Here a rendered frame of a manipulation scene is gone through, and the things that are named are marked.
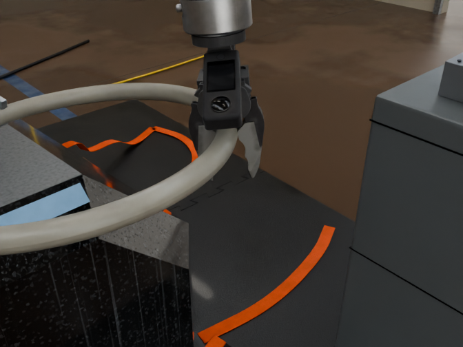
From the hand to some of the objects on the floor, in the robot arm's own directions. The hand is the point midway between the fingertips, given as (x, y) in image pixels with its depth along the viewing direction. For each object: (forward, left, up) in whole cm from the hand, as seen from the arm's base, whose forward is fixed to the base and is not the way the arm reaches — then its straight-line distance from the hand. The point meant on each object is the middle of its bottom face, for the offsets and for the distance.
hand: (231, 173), depth 73 cm
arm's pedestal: (-62, +25, -91) cm, 113 cm away
